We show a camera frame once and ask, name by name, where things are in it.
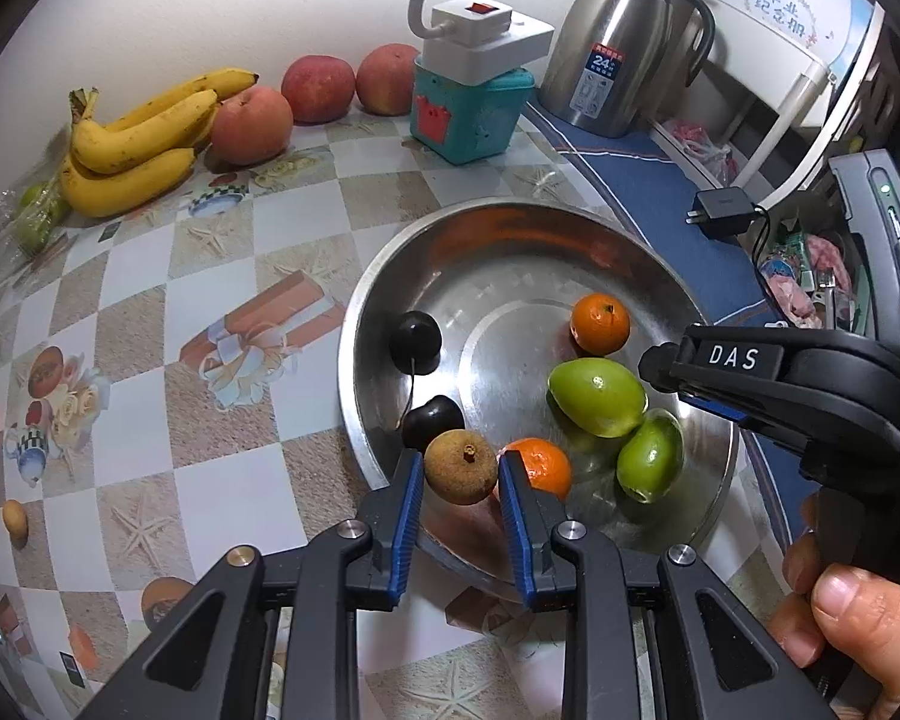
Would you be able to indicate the tangerine with stem stick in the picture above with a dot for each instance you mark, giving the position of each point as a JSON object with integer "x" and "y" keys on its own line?
{"x": 551, "y": 469}

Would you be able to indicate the teal plastic box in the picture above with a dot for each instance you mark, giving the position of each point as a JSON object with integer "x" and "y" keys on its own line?
{"x": 480, "y": 120}

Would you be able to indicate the stainless steel bowl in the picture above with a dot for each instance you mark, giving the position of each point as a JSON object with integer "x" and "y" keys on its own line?
{"x": 495, "y": 300}

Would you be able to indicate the white power strip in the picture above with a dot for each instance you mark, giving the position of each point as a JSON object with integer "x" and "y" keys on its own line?
{"x": 487, "y": 37}

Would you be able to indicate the red apple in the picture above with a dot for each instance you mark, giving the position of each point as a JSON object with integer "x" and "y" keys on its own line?
{"x": 317, "y": 88}
{"x": 386, "y": 79}
{"x": 251, "y": 126}

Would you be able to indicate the white plastic frame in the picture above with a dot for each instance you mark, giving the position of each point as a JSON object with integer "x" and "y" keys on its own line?
{"x": 776, "y": 120}

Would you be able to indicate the brown longan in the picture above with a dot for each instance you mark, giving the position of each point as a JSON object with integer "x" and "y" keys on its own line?
{"x": 461, "y": 466}

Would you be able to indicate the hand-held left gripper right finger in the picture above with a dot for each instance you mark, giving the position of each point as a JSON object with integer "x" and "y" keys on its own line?
{"x": 517, "y": 532}

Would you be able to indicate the dark cherry with stem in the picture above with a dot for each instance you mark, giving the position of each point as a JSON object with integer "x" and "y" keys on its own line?
{"x": 415, "y": 341}

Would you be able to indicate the white floral card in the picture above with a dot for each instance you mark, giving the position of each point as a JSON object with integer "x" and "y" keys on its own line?
{"x": 795, "y": 0}

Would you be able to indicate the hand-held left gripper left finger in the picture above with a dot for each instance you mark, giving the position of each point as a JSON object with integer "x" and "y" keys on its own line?
{"x": 407, "y": 532}

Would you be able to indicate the yellowish longan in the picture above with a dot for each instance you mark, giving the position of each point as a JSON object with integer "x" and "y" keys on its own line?
{"x": 15, "y": 519}

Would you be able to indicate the pile of small packets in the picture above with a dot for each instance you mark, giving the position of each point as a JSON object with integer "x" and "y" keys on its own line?
{"x": 802, "y": 270}

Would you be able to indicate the yellow banana bunch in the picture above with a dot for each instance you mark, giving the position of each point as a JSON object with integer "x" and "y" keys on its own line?
{"x": 120, "y": 191}

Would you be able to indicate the green jujube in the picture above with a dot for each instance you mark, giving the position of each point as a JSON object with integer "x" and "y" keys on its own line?
{"x": 596, "y": 396}
{"x": 649, "y": 459}

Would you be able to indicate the stainless steel thermos jug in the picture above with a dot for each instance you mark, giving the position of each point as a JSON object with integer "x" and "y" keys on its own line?
{"x": 607, "y": 37}

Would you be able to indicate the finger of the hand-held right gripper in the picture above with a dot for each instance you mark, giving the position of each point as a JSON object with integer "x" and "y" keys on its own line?
{"x": 810, "y": 360}
{"x": 832, "y": 424}

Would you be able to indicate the clear bag of green jujubes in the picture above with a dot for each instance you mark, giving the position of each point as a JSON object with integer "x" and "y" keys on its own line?
{"x": 34, "y": 229}

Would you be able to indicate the pink plastic bag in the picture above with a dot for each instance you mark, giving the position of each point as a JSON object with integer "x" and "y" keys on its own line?
{"x": 701, "y": 146}

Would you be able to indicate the person's right hand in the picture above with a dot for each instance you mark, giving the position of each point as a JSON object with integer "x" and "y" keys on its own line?
{"x": 855, "y": 600}

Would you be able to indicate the black charger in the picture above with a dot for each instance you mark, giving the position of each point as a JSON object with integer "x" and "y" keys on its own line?
{"x": 724, "y": 210}

